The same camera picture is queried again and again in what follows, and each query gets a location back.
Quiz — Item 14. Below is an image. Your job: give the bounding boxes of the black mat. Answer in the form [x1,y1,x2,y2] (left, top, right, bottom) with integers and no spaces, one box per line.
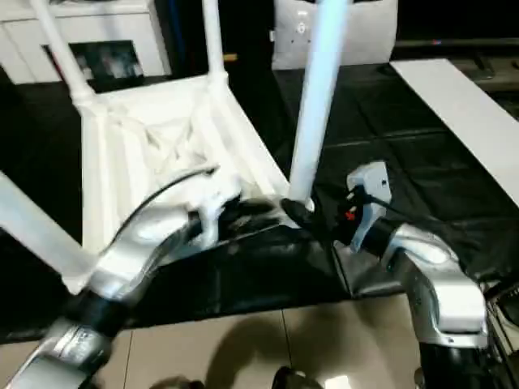
[0,60,519,342]

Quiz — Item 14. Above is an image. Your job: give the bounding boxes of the white cabinet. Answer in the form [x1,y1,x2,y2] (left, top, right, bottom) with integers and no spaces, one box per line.
[0,0,172,85]

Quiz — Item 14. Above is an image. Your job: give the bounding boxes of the dark blue cabinet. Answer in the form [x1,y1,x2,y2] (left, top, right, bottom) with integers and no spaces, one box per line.
[156,0,277,79]

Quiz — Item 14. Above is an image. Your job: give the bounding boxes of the black bar red light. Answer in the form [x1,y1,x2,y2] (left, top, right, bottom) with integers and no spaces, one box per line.
[394,38,519,47]

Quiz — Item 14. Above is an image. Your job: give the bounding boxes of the grey cushion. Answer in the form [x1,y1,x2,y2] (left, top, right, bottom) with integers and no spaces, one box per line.
[269,0,401,71]

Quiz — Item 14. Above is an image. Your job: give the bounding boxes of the white plastic table top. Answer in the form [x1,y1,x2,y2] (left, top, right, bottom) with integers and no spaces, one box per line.
[66,72,316,296]

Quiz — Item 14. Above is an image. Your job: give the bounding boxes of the white board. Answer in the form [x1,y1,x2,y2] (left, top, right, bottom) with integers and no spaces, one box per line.
[388,58,519,196]

